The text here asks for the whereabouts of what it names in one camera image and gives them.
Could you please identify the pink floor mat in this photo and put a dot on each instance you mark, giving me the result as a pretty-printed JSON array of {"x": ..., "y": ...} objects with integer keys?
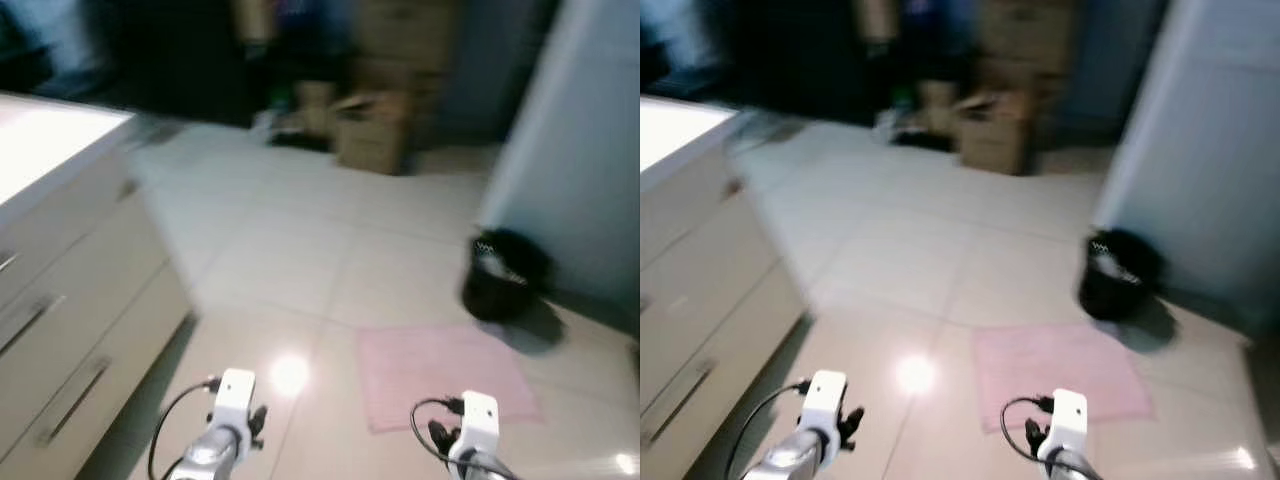
[
  {"x": 440, "y": 375},
  {"x": 1060, "y": 375}
]

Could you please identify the black waste bin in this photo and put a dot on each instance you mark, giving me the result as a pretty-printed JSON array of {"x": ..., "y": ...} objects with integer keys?
[
  {"x": 1120, "y": 280},
  {"x": 505, "y": 280}
]

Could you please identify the small brown cardboard box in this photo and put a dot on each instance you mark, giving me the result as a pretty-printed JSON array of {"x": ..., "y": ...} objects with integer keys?
[
  {"x": 992, "y": 135},
  {"x": 372, "y": 135}
]

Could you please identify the grey refrigerator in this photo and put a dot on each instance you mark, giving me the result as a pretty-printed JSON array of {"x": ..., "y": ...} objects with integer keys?
[
  {"x": 1200, "y": 150},
  {"x": 580, "y": 150}
]

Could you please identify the large brown cardboard box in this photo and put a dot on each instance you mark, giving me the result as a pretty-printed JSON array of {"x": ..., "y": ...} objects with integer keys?
[
  {"x": 405, "y": 35},
  {"x": 1025, "y": 35}
]

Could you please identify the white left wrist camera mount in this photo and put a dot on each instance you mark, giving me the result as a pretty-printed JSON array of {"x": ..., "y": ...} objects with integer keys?
[
  {"x": 826, "y": 395},
  {"x": 235, "y": 395}
]

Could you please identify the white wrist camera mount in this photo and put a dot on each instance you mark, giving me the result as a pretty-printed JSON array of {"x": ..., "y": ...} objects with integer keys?
[
  {"x": 478, "y": 420},
  {"x": 235, "y": 395},
  {"x": 826, "y": 395},
  {"x": 1066, "y": 420}
]

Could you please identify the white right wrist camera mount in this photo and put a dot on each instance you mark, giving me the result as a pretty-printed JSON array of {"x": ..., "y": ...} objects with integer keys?
[
  {"x": 478, "y": 420},
  {"x": 1066, "y": 420}
]

